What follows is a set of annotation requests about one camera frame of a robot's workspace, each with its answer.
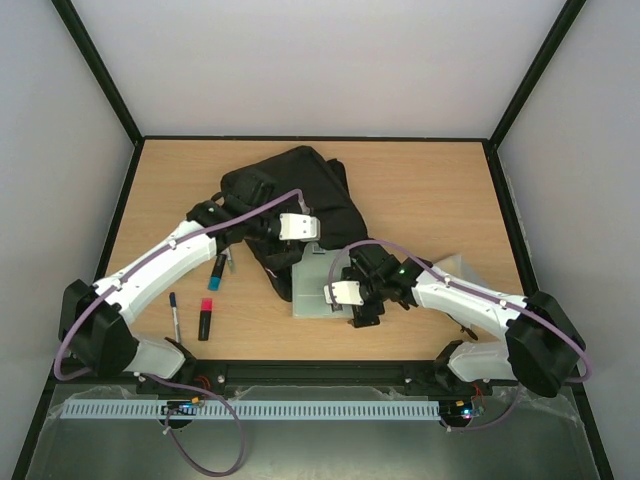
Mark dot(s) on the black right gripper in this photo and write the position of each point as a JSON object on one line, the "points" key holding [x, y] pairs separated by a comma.
{"points": [[357, 307]]}

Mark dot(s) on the grey plastic-wrapped notebook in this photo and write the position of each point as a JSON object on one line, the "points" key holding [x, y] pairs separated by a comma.
{"points": [[309, 276]]}

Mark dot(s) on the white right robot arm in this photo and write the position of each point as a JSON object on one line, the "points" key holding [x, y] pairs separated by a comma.
{"points": [[528, 339]]}

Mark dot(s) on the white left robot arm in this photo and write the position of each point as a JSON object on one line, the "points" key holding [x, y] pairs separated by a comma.
{"points": [[96, 319]]}

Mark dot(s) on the green-capped white marker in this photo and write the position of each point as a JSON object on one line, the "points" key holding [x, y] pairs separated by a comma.
{"points": [[230, 260]]}

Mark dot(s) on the blue highlighter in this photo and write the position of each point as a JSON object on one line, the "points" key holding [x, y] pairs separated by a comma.
{"points": [[217, 272]]}

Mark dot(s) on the pink highlighter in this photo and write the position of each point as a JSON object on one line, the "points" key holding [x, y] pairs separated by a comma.
{"points": [[205, 317]]}

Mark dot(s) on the metal front tray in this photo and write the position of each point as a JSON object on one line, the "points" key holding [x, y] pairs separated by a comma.
{"points": [[517, 438]]}

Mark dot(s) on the blue-capped white pen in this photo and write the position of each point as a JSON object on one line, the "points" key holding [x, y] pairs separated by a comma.
{"points": [[175, 317]]}

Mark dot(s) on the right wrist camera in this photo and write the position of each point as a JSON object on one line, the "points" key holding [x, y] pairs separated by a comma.
{"points": [[346, 292]]}

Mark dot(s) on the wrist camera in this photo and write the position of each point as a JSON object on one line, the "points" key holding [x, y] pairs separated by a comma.
{"points": [[346, 292], [299, 227]]}

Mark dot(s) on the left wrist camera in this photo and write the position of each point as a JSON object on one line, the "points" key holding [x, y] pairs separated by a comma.
{"points": [[299, 227]]}

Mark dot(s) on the black aluminium frame rail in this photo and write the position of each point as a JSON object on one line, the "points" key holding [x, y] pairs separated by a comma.
{"points": [[320, 372]]}

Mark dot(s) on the light blue cable duct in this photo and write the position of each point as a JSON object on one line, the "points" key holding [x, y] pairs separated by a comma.
{"points": [[252, 410]]}

